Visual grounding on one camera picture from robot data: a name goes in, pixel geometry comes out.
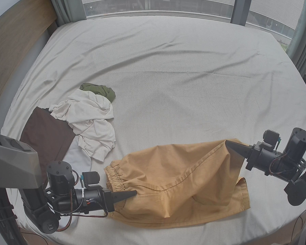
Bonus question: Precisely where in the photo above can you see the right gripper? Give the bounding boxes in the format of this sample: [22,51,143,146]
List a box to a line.
[226,140,283,175]

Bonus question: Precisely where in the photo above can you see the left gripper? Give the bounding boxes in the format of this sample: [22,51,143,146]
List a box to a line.
[75,188,138,213]

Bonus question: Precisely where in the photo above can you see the tan trousers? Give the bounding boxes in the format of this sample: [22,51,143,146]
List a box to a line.
[104,138,251,229]

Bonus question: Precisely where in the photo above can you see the bed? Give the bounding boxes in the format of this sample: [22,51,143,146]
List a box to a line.
[0,0,306,245]

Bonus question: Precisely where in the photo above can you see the pale bluish white garment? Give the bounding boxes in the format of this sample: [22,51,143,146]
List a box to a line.
[64,139,93,178]

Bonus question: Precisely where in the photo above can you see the off-white garment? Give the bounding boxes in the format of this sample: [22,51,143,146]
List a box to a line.
[49,89,116,162]

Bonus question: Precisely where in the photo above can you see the brown garment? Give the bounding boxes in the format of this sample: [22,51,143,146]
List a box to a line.
[20,107,77,168]

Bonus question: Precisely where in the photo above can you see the green garment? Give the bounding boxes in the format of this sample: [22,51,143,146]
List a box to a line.
[80,83,116,103]

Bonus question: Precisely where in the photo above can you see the grey-green curtain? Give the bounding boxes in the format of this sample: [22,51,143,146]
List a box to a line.
[286,0,306,74]
[46,0,88,25]

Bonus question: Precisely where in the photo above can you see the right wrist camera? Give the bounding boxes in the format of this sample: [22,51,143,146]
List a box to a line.
[263,130,281,150]

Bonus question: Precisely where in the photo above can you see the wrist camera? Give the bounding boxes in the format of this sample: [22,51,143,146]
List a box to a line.
[80,171,101,190]
[263,130,281,150]

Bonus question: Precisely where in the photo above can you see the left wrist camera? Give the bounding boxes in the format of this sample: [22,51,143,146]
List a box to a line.
[80,171,101,190]

